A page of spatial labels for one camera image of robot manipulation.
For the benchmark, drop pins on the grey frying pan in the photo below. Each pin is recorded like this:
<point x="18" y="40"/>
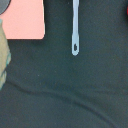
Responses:
<point x="75" y="34"/>

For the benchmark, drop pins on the woven beige placemat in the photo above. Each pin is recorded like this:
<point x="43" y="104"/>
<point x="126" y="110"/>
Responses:
<point x="5" y="55"/>

